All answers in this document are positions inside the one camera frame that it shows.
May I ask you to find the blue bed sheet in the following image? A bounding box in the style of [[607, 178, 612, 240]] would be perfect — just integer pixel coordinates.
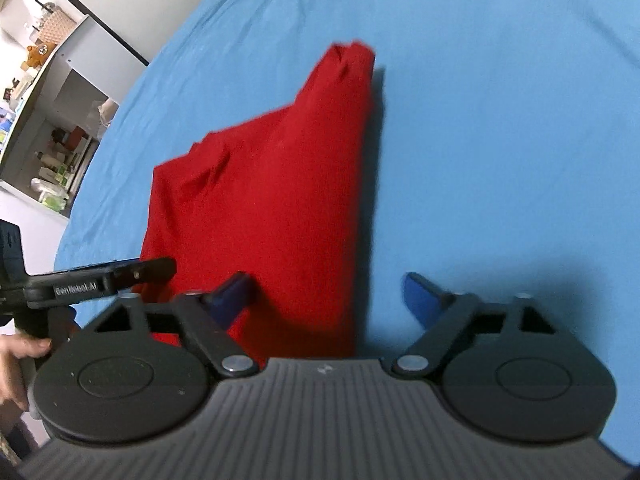
[[55, 0, 639, 462]]

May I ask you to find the beige bag under desk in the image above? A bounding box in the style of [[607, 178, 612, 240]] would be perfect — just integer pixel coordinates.
[[88, 98, 119, 141]]

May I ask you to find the small brown teddy bear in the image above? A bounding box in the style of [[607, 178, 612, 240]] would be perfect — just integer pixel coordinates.
[[21, 42, 58, 72]]

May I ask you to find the woven storage basket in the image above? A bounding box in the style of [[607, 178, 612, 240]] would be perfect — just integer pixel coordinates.
[[35, 2, 77, 44]]

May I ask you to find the white shelf desk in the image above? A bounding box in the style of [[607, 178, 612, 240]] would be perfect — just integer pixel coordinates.
[[0, 13, 151, 219]]

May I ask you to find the red knit sweater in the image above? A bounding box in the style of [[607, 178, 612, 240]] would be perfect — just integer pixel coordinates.
[[140, 42, 375, 362]]

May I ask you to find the person's left hand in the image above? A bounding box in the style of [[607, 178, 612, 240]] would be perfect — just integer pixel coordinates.
[[1, 334, 51, 417]]

